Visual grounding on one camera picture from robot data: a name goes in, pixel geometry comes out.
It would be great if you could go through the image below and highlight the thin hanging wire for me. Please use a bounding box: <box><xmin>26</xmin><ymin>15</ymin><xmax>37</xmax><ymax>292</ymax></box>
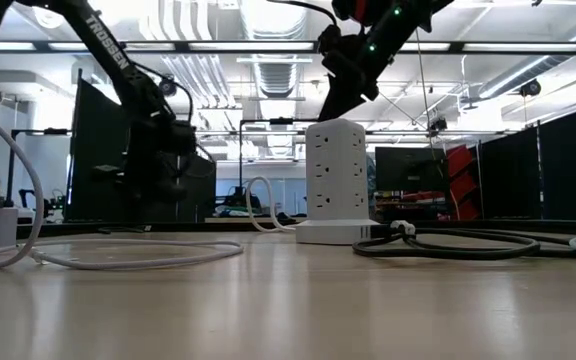
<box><xmin>412</xmin><ymin>29</ymin><xmax>437</xmax><ymax>146</ymax></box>

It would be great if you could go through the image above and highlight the red bin rack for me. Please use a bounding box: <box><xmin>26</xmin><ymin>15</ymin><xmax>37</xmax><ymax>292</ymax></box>
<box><xmin>443</xmin><ymin>143</ymin><xmax>483</xmax><ymax>222</ymax></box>

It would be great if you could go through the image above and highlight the silver air duct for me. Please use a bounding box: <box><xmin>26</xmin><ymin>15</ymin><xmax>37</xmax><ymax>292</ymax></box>
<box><xmin>237</xmin><ymin>0</ymin><xmax>314</xmax><ymax>121</ymax></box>

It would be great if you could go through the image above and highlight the overhead light bar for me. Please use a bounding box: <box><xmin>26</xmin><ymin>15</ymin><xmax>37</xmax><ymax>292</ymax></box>
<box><xmin>0</xmin><ymin>39</ymin><xmax>576</xmax><ymax>56</ymax></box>

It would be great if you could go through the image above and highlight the black aluminium table frame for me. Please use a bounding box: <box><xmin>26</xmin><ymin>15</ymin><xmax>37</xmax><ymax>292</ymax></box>
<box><xmin>16</xmin><ymin>218</ymin><xmax>576</xmax><ymax>239</ymax></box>

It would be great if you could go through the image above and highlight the shelf with coloured boxes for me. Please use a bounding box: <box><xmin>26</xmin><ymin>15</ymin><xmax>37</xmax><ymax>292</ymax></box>
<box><xmin>375</xmin><ymin>188</ymin><xmax>450</xmax><ymax>222</ymax></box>

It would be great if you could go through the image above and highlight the white tower strip cord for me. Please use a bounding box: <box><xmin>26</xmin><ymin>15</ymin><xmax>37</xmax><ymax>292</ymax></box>
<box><xmin>245</xmin><ymin>175</ymin><xmax>299</xmax><ymax>234</ymax></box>

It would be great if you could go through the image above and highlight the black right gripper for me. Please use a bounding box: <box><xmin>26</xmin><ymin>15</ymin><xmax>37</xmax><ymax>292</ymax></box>
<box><xmin>317</xmin><ymin>22</ymin><xmax>394</xmax><ymax>122</ymax></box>

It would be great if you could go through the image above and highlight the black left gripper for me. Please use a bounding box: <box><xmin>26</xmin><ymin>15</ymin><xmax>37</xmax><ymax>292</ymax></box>
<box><xmin>117</xmin><ymin>118</ymin><xmax>209</xmax><ymax>204</ymax></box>

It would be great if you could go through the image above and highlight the white tower power strip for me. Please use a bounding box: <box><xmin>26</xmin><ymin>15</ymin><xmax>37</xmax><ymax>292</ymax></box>
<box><xmin>295</xmin><ymin>118</ymin><xmax>380</xmax><ymax>246</ymax></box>

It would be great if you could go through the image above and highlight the black partition curtain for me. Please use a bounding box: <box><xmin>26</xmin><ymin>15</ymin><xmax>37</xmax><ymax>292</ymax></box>
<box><xmin>478</xmin><ymin>101</ymin><xmax>576</xmax><ymax>222</ymax></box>
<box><xmin>64</xmin><ymin>69</ymin><xmax>218</xmax><ymax>224</ymax></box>

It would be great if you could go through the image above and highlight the long black charger cable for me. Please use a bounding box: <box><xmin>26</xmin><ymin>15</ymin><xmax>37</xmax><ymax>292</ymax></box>
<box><xmin>351</xmin><ymin>219</ymin><xmax>576</xmax><ymax>261</ymax></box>

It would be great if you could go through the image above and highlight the black monitor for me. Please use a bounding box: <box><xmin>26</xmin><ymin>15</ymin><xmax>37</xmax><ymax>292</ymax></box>
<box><xmin>377</xmin><ymin>146</ymin><xmax>450</xmax><ymax>194</ymax></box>

